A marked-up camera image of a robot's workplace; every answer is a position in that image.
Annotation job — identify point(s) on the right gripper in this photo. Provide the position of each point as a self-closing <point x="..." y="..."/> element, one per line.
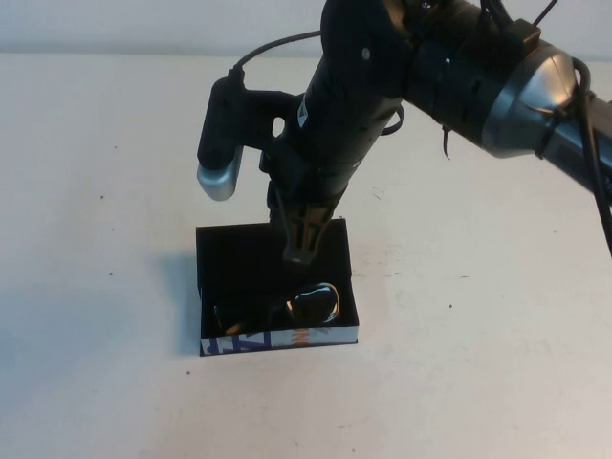
<point x="311" y="179"/>

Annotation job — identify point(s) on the black printed glasses case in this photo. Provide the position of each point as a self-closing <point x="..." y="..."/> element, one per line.
<point x="229" y="258"/>

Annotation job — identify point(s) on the black framed glasses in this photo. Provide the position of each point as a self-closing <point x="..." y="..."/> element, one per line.
<point x="315" y="301"/>

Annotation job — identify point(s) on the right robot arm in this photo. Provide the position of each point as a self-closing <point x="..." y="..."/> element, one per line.
<point x="459" y="81"/>

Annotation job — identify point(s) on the black zip tie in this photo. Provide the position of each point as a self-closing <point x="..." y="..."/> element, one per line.
<point x="444" y="141"/>
<point x="545" y="15"/>

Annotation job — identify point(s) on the black right camera bracket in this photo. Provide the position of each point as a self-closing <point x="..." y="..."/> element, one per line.
<point x="263" y="110"/>

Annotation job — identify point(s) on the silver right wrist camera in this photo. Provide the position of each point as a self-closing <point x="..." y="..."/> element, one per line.
<point x="217" y="124"/>

